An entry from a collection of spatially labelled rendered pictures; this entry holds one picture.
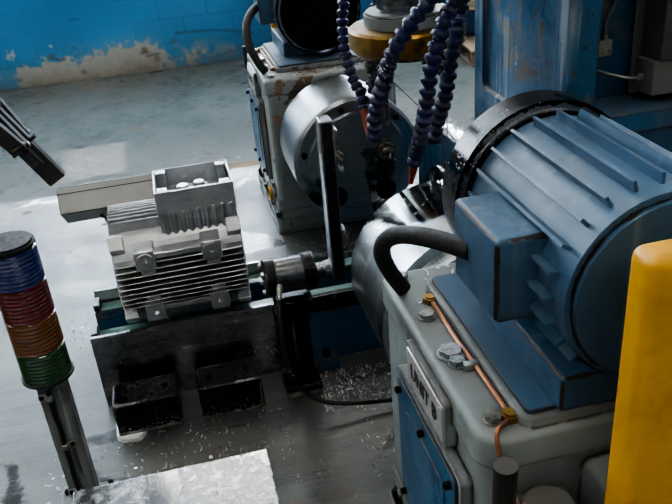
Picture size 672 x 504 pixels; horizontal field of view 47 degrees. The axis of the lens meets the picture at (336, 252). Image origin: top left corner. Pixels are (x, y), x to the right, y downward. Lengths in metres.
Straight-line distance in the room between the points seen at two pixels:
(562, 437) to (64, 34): 6.35
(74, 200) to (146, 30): 5.36
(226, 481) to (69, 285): 0.86
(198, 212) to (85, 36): 5.64
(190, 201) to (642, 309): 0.81
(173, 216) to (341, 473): 0.46
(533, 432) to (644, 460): 0.10
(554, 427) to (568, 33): 0.65
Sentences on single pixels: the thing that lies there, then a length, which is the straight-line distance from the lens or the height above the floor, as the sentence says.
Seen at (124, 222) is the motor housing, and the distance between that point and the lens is 1.24.
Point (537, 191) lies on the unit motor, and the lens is 0.66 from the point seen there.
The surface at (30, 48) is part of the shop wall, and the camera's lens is 6.88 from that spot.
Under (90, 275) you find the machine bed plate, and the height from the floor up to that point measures 0.80.
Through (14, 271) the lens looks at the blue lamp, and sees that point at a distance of 0.95.
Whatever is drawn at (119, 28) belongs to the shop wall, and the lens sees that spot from 6.78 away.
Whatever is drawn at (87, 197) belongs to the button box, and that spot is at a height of 1.07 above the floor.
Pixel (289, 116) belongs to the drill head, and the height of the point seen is 1.11.
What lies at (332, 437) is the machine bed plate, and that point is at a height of 0.80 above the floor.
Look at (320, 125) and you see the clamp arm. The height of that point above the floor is 1.25.
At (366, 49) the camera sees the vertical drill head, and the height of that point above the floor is 1.31.
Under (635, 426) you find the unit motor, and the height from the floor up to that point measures 1.22.
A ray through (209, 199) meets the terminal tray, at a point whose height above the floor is 1.12.
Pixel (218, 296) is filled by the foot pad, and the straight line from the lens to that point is 1.24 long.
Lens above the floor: 1.59
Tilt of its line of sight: 28 degrees down
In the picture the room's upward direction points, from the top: 5 degrees counter-clockwise
